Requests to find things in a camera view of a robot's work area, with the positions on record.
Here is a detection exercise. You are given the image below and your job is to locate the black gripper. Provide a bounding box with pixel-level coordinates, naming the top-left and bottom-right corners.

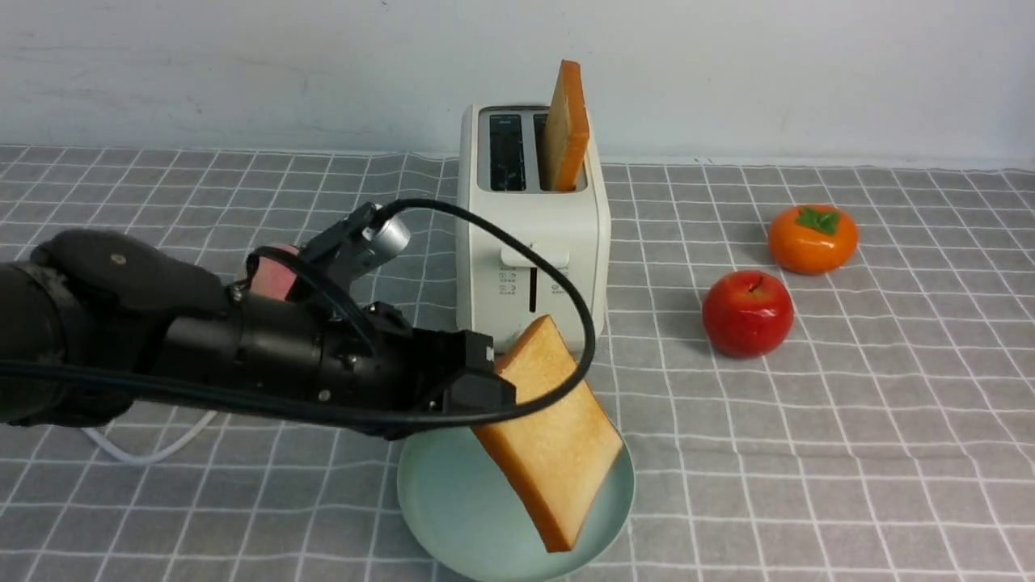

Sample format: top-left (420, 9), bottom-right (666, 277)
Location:
top-left (315, 302), bottom-right (515, 441)

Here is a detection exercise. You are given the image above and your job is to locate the pink peach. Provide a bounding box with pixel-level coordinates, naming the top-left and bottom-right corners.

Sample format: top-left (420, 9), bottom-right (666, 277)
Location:
top-left (237, 257), bottom-right (295, 301)

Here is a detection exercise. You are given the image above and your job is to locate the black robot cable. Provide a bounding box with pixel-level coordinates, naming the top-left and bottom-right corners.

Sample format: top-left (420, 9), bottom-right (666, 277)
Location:
top-left (0, 199), bottom-right (598, 429)

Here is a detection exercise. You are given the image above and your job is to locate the grey checked tablecloth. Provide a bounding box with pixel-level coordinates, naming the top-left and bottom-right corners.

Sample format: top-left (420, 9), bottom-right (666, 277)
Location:
top-left (1, 163), bottom-right (1034, 581)

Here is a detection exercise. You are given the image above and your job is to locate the white power cable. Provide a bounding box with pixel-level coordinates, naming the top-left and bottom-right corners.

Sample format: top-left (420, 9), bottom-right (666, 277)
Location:
top-left (81, 408), bottom-right (219, 466)

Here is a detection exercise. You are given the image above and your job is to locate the red apple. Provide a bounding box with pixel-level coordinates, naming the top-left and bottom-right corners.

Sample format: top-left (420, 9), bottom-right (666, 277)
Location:
top-left (701, 270), bottom-right (795, 360)

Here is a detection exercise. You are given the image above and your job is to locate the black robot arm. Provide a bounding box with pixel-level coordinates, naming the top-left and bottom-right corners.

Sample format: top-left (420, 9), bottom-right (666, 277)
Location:
top-left (2, 230), bottom-right (515, 440)

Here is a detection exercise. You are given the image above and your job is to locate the toasted bread slice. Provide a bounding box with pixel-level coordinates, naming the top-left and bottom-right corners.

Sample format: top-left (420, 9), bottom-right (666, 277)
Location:
top-left (473, 314), bottom-right (623, 553)
top-left (539, 60), bottom-right (590, 192)

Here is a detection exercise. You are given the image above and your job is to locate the light green plate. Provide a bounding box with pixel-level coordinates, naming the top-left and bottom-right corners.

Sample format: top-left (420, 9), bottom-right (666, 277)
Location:
top-left (396, 428), bottom-right (635, 581)

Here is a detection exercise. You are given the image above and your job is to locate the orange persimmon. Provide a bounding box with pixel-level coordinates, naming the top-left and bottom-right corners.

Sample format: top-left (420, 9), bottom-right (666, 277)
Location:
top-left (767, 204), bottom-right (859, 277)

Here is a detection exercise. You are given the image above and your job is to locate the white toaster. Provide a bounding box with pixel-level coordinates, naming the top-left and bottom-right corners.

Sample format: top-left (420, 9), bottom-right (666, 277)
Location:
top-left (454, 104), bottom-right (611, 352)

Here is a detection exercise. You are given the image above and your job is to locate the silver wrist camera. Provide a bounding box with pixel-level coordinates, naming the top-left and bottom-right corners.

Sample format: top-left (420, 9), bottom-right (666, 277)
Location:
top-left (303, 202), bottom-right (412, 284)

